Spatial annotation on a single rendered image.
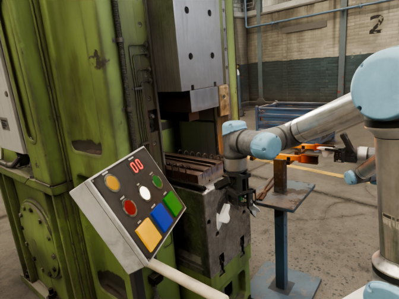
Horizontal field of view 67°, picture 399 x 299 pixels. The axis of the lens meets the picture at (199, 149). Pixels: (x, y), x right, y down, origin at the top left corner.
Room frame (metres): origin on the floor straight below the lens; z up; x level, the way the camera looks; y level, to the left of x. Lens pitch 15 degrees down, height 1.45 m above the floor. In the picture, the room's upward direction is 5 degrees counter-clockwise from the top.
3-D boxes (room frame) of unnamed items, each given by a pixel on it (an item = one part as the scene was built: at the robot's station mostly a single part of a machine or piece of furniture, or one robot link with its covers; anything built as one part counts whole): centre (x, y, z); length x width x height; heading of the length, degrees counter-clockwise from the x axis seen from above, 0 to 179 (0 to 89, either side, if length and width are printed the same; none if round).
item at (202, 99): (1.52, 0.11, 1.32); 0.42 x 0.20 x 0.10; 49
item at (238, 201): (0.90, -0.12, 1.07); 0.09 x 0.08 x 0.12; 26
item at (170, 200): (0.97, 0.11, 1.01); 0.07 x 0.05 x 0.07; 164
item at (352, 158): (1.59, -0.80, 0.93); 0.12 x 0.08 x 0.09; 54
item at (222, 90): (1.71, -0.16, 1.27); 0.09 x 0.02 x 0.17; 139
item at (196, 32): (1.55, 0.08, 1.56); 0.42 x 0.39 x 0.40; 49
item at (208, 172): (1.52, 0.11, 0.96); 0.42 x 0.20 x 0.09; 49
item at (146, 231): (0.78, 0.17, 1.01); 0.07 x 0.05 x 0.07; 164
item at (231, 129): (0.91, -0.11, 1.23); 0.09 x 0.08 x 0.11; 34
